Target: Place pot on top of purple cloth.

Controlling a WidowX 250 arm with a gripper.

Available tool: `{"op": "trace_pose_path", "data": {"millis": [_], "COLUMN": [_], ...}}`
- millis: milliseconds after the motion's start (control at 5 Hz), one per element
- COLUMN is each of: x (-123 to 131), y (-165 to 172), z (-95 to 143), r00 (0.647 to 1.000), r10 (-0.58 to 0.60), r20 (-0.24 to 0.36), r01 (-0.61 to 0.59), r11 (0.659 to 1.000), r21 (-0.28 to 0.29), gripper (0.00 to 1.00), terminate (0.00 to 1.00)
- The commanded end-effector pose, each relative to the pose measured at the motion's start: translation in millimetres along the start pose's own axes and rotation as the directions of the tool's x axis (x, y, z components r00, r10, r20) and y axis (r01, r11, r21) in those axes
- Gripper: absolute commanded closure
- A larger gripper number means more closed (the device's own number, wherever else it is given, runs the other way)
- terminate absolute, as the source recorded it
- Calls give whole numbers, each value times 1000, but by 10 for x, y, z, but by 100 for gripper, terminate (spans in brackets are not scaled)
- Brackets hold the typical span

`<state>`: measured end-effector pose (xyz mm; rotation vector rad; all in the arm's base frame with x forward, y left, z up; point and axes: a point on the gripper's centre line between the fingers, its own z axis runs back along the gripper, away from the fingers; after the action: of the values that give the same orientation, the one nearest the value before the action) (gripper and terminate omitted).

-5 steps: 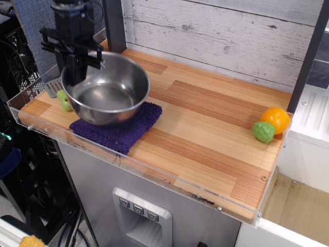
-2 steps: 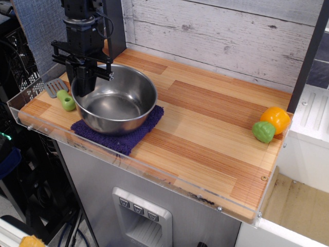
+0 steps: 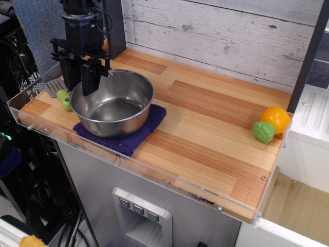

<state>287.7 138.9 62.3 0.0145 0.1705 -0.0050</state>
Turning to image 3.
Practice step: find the dark grey left post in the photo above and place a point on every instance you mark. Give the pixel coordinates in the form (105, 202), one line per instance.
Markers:
(114, 25)

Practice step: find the dark grey right post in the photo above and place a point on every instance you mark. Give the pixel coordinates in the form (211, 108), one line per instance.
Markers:
(309, 57)

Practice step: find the clear acrylic guard rail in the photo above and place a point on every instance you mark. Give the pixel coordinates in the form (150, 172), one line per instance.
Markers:
(204, 148)

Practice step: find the silver toy fridge cabinet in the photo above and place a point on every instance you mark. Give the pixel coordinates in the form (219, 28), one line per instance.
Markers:
(125, 209)

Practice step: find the black plastic crate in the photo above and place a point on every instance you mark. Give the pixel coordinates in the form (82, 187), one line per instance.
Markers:
(20, 59)

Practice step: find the blue fabric panel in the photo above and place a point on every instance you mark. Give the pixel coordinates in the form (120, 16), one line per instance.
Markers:
(41, 21)

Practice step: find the dark grey post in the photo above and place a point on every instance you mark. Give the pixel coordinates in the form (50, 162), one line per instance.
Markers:
(114, 25)
(309, 57)

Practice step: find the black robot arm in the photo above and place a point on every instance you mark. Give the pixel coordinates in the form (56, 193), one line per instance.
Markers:
(80, 7)

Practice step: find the grey spatula green handle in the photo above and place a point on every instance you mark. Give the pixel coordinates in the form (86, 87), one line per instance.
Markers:
(56, 88)

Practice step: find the white toy sink unit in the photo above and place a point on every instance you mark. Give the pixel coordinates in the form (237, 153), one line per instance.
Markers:
(295, 209)

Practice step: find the orange toy pepper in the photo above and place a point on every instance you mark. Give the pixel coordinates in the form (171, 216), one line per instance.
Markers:
(277, 117)

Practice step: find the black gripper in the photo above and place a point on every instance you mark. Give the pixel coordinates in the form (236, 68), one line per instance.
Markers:
(82, 48)

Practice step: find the stainless steel pot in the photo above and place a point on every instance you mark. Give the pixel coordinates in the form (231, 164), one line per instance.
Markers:
(119, 107)

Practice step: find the purple cloth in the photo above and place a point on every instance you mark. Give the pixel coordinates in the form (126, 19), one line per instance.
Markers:
(127, 145)

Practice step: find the green toy vegetable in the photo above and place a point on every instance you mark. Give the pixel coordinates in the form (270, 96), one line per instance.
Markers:
(263, 131)

